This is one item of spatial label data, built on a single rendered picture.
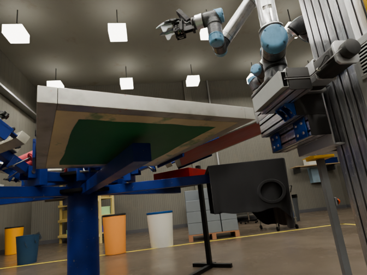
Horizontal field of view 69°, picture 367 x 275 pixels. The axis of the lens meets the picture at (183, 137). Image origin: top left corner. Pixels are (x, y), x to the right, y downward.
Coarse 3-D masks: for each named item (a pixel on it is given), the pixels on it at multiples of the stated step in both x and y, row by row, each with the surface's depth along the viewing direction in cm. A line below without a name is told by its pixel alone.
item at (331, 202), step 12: (312, 156) 172; (324, 156) 170; (324, 168) 172; (324, 180) 171; (324, 192) 171; (336, 204) 166; (336, 216) 165; (336, 228) 163; (336, 240) 163; (348, 264) 158
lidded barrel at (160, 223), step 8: (152, 216) 532; (160, 216) 530; (168, 216) 537; (152, 224) 530; (160, 224) 527; (168, 224) 533; (152, 232) 529; (160, 232) 524; (168, 232) 530; (152, 240) 527; (160, 240) 521; (168, 240) 526
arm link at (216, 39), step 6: (210, 24) 136; (216, 24) 135; (210, 30) 136; (216, 30) 134; (210, 36) 135; (216, 36) 134; (222, 36) 135; (210, 42) 136; (216, 42) 135; (222, 42) 136; (216, 48) 144
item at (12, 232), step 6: (6, 228) 701; (12, 228) 702; (18, 228) 709; (6, 234) 699; (12, 234) 698; (18, 234) 706; (6, 240) 696; (12, 240) 695; (6, 246) 693; (12, 246) 693; (6, 252) 690; (12, 252) 690
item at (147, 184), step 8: (192, 176) 185; (200, 176) 185; (208, 176) 185; (120, 184) 185; (128, 184) 185; (136, 184) 185; (144, 184) 185; (152, 184) 185; (160, 184) 184; (168, 184) 184; (176, 184) 184; (184, 184) 184; (192, 184) 184; (96, 192) 185; (104, 192) 185; (112, 192) 184; (120, 192) 184
